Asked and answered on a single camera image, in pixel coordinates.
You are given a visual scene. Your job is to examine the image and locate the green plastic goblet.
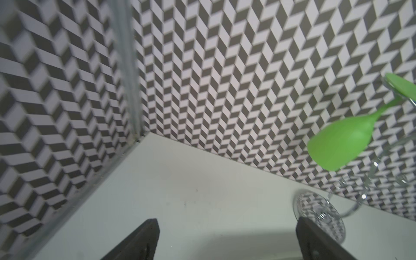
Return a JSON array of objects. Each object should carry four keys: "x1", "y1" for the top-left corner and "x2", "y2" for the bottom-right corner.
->
[{"x1": 307, "y1": 73, "x2": 416, "y2": 171}]

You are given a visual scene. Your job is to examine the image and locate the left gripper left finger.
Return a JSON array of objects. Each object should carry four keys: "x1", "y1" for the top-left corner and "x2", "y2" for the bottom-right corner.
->
[{"x1": 102, "y1": 218, "x2": 160, "y2": 260}]

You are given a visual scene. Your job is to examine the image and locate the chrome cup tree stand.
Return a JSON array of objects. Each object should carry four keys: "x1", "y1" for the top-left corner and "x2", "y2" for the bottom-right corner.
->
[{"x1": 292, "y1": 74, "x2": 416, "y2": 244}]

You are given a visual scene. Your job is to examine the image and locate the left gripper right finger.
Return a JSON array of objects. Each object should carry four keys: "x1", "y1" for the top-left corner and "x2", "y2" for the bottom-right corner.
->
[{"x1": 296, "y1": 217, "x2": 355, "y2": 260}]

